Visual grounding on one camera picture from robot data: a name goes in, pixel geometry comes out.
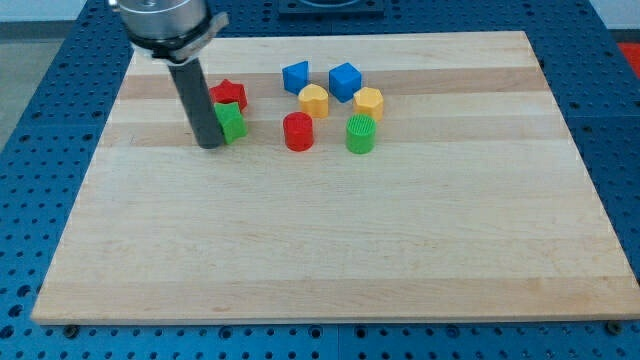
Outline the yellow hexagon block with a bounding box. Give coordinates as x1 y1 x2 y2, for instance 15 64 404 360
353 87 384 122

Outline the red cylinder block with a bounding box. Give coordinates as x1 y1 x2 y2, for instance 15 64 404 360
283 112 314 152

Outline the red star block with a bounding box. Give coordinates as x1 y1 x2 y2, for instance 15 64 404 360
209 79 248 111

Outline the red object at edge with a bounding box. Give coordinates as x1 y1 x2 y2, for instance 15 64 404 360
618 42 640 77

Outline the yellow heart block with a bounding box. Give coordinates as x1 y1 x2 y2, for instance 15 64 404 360
298 84 329 118

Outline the blue cube block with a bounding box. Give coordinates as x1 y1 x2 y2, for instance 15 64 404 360
329 62 362 103

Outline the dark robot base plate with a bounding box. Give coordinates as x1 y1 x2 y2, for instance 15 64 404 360
276 0 385 16

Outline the blue triangle block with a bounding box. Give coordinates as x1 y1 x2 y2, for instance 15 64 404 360
282 61 309 95

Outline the green star block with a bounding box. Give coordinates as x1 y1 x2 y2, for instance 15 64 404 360
214 102 248 144

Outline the green cylinder block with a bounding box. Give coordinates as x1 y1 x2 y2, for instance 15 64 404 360
345 114 377 154

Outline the light wooden board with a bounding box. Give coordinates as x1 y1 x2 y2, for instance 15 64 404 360
32 31 639 325

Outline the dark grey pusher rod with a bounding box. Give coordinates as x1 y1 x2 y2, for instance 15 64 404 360
169 59 224 149

